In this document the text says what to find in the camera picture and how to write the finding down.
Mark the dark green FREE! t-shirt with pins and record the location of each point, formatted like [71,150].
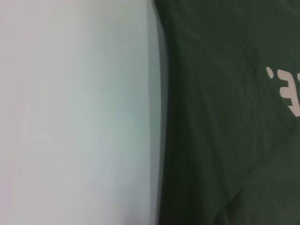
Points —
[222,117]

